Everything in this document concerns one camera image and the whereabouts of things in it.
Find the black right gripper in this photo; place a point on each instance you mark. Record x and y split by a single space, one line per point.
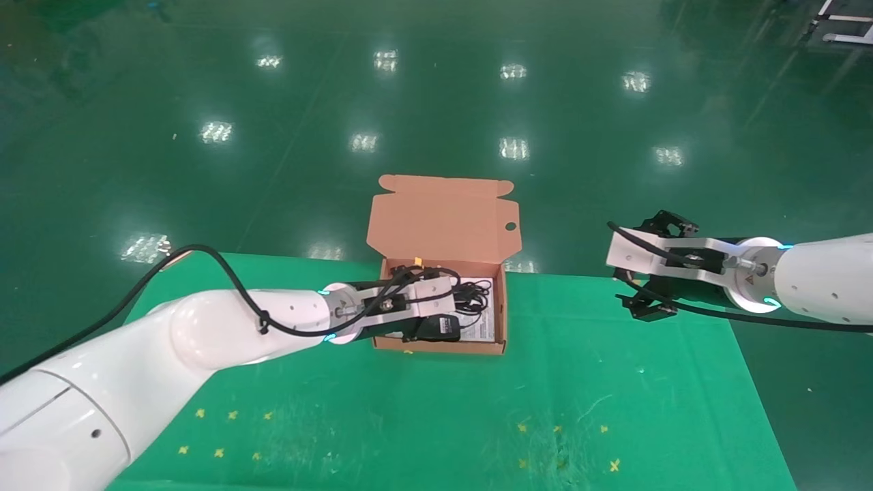
696 288

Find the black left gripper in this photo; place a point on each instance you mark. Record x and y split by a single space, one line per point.
392 329

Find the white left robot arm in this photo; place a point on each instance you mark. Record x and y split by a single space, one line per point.
204 327

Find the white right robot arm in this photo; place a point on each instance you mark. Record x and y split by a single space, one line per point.
825 279

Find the orange cardboard mailer box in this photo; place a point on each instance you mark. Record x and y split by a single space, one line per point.
443 221

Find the white printed paper sheet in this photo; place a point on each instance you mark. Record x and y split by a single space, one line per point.
484 331

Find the green table cloth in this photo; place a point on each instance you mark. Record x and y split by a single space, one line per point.
477 409

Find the white metal frame structure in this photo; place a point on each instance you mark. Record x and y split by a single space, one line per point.
849 19

